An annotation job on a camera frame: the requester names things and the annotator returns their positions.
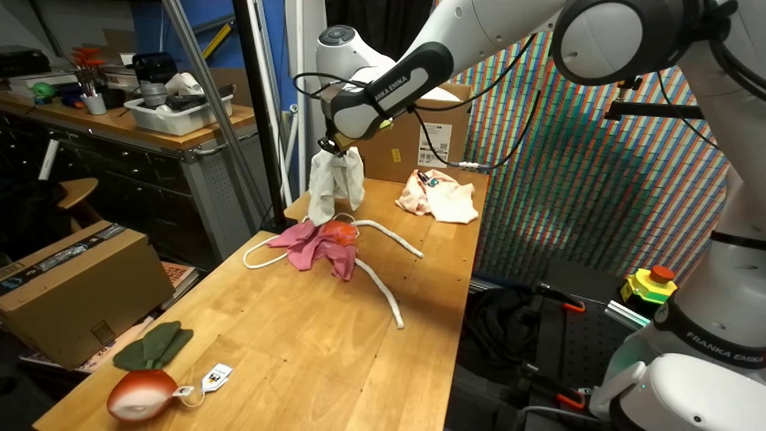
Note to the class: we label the patterned cloth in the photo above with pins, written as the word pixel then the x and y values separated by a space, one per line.
pixel 433 192

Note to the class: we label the red radish toy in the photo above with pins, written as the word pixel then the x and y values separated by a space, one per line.
pixel 144 387

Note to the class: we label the white cloth towel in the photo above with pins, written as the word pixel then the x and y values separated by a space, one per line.
pixel 335 178

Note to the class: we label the pink cloth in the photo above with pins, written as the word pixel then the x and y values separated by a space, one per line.
pixel 308 243

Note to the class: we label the yellow emergency stop button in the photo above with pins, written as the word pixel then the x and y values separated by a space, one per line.
pixel 652 286

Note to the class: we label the wooden stool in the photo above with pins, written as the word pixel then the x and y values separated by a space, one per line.
pixel 77 192

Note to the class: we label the cardboard box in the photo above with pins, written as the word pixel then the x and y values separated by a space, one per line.
pixel 75 295

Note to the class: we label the white plastic bin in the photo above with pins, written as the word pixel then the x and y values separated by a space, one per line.
pixel 177 114

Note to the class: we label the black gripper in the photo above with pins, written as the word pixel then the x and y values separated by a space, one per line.
pixel 338 144

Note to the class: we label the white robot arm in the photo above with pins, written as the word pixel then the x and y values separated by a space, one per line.
pixel 701 365

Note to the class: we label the black camera stand pole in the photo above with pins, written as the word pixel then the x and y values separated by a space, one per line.
pixel 246 26

